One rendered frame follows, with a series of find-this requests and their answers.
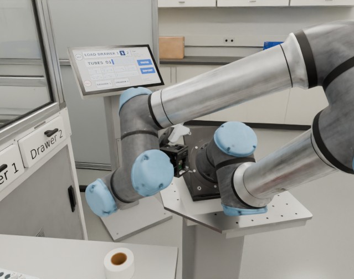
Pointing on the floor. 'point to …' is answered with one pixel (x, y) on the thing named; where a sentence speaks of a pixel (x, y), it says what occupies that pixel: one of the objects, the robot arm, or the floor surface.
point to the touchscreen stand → (142, 218)
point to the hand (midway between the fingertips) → (184, 143)
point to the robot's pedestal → (206, 242)
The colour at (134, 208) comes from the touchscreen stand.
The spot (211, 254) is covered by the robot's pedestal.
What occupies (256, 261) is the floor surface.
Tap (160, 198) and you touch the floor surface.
